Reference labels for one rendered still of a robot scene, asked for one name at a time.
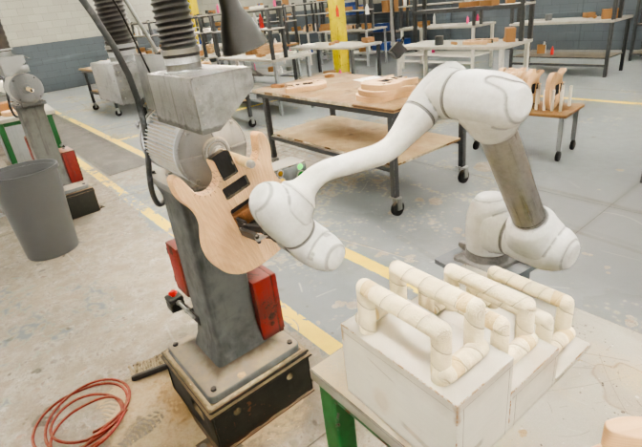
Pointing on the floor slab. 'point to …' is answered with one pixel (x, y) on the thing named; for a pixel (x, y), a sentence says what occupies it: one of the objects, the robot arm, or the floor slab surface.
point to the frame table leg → (337, 423)
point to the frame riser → (247, 403)
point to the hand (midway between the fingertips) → (249, 215)
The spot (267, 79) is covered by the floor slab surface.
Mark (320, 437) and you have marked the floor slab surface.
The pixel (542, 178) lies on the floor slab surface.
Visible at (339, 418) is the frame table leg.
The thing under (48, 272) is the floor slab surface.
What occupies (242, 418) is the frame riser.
